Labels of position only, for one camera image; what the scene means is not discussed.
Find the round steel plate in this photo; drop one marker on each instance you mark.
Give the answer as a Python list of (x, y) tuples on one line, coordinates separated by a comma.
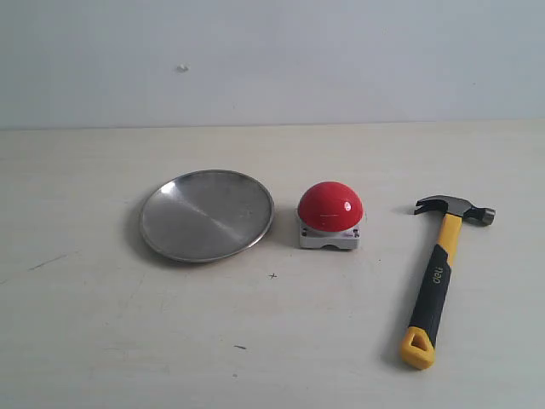
[(206, 215)]

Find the red dome push button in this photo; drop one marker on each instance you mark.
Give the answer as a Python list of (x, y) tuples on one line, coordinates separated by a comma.
[(330, 214)]

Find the yellow black claw hammer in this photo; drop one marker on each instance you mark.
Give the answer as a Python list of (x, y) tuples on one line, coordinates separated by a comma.
[(417, 348)]

